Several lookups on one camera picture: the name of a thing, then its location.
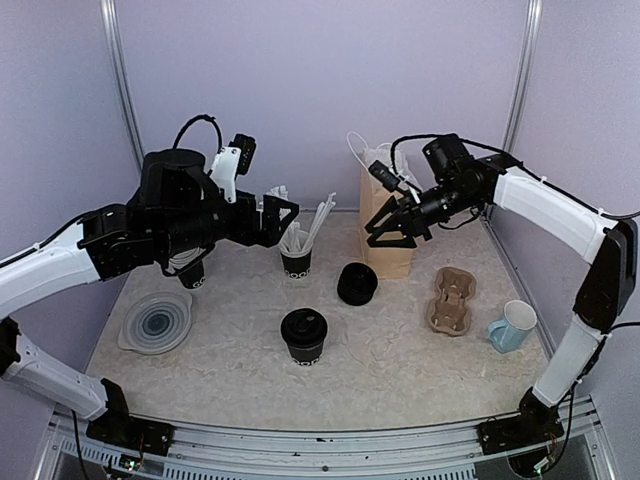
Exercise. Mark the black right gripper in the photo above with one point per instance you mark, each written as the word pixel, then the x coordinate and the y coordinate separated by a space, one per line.
pixel 414 220

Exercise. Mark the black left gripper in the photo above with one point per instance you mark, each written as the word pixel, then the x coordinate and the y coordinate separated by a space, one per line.
pixel 270 232

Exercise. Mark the brown paper takeout bag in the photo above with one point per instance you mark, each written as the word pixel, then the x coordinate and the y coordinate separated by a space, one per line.
pixel 388 263

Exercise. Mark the black plastic cup lid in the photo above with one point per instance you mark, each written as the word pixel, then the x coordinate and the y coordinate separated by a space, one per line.
pixel 304 327

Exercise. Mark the black paper coffee cup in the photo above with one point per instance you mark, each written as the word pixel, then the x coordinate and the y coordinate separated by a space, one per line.
pixel 306 356

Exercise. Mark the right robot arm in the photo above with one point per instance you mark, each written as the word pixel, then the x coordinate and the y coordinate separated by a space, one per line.
pixel 549 219

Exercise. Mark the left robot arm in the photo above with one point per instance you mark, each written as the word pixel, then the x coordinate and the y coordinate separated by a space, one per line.
pixel 174 219

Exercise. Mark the black cup holding straws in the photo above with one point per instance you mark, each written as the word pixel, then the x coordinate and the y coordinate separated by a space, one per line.
pixel 296 265

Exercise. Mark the stack of black lids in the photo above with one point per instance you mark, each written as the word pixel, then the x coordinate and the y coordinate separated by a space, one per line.
pixel 357 284

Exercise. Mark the stack of paper cups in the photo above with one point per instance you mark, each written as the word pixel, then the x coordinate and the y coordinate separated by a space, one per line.
pixel 192 274

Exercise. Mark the cardboard cup carrier tray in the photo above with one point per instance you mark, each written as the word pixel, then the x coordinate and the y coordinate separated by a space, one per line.
pixel 449 312

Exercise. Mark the light blue ceramic mug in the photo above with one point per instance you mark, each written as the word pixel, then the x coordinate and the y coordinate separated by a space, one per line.
pixel 507 333

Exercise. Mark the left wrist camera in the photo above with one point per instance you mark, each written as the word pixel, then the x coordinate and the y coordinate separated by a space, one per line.
pixel 230 162

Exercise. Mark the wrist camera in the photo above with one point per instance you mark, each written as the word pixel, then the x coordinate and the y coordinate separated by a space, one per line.
pixel 446 155
pixel 230 162

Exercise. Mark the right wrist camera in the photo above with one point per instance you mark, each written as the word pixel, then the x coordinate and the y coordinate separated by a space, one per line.
pixel 446 155

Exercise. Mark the aluminium front rail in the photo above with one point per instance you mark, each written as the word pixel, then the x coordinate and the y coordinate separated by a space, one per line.
pixel 470 449

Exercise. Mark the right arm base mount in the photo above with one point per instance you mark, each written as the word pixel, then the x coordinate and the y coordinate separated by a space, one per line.
pixel 533 423

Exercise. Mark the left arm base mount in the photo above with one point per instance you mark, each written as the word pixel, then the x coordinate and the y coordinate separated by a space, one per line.
pixel 118 427

